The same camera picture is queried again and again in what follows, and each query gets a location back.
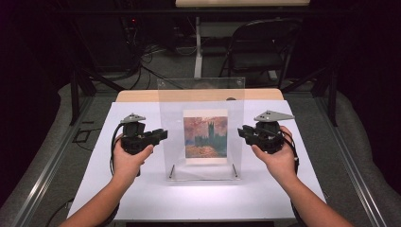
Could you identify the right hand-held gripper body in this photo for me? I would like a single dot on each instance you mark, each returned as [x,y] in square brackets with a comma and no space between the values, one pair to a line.
[269,135]

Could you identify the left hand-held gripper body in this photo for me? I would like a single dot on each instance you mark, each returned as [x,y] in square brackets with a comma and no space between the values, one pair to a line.
[135,138]

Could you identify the clear acrylic photo frame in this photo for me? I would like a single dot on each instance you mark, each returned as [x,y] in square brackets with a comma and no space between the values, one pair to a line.
[171,151]

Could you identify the painting print with white border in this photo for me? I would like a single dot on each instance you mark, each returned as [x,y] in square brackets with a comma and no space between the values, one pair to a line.
[205,137]

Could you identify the person's left hand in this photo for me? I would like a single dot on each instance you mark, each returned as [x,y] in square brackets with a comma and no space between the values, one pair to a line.
[127,165]

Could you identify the person's right hand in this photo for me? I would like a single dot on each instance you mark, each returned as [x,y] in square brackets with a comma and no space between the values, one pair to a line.
[282,164]

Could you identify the wooden table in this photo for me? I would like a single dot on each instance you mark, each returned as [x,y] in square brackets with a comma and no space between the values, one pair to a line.
[138,95]

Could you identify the white table board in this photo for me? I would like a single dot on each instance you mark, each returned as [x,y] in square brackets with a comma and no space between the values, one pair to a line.
[268,195]

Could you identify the black folding chair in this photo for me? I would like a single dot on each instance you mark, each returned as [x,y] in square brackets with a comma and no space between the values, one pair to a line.
[261,60]

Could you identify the black metal stand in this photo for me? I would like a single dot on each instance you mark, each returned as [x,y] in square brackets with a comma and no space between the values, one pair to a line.
[331,94]
[75,94]

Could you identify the white desk leg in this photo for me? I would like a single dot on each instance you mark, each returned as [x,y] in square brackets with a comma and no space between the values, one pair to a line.
[198,53]

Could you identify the dark equipment rack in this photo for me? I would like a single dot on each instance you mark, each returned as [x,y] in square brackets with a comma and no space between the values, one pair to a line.
[132,31]

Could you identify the light wooden desk top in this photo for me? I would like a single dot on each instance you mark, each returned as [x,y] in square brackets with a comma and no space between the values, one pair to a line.
[241,3]

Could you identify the aluminium floor rail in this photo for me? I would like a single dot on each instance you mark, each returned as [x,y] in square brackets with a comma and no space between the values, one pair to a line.
[47,167]
[350,170]

